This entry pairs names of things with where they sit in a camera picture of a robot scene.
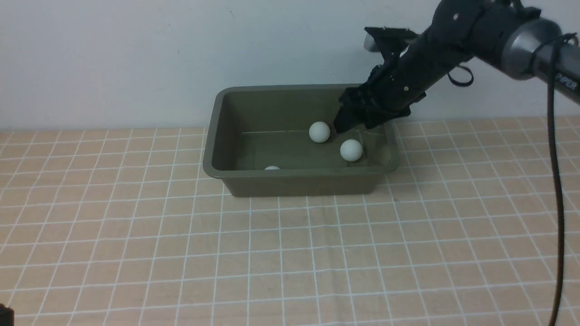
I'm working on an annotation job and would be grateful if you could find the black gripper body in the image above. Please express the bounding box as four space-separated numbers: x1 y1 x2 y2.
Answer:
339 45 449 129

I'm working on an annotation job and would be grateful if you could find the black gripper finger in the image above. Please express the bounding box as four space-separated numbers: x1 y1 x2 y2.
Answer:
333 106 367 134

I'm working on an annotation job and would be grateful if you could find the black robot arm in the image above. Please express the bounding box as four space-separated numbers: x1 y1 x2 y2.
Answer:
333 0 580 133

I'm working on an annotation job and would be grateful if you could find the olive green plastic bin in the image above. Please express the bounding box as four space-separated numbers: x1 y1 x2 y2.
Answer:
203 83 400 197

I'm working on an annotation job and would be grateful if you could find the checkered peach tablecloth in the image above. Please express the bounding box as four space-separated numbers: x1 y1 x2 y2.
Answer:
0 118 557 326

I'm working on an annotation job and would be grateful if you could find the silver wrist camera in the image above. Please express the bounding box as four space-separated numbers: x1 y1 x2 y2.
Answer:
364 27 419 60

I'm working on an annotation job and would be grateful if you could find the black camera cable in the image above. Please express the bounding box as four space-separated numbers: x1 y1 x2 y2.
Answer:
448 33 578 326

